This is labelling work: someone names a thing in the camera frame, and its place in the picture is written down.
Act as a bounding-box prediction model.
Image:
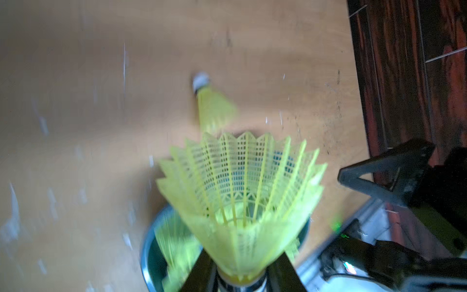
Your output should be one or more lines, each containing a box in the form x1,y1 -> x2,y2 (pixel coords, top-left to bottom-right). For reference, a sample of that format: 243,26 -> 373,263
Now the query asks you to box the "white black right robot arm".
319,139 -> 467,292

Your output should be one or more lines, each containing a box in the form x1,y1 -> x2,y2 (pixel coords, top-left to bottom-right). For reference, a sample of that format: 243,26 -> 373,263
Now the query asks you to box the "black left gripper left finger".
180,249 -> 218,292

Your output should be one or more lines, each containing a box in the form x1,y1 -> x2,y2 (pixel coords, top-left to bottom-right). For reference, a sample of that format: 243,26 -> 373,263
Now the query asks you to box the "yellow shuttlecock twelve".
192,72 -> 237,135

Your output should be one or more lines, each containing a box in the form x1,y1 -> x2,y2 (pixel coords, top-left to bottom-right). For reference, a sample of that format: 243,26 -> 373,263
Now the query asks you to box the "yellow shuttlecock ten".
156,132 -> 327,281

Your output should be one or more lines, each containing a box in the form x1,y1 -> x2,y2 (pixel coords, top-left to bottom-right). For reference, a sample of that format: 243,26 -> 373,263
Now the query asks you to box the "teal plastic storage tray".
140,204 -> 311,292

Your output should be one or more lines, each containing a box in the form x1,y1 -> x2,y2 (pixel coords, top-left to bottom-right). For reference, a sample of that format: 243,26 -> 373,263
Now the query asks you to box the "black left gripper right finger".
266,253 -> 306,292

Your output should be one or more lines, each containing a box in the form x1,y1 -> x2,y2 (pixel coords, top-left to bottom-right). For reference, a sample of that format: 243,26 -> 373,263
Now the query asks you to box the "yellow shuttlecock eight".
154,212 -> 202,292

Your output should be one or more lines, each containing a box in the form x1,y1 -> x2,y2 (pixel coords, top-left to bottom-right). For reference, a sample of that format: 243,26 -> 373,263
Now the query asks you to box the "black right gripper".
338,139 -> 467,256

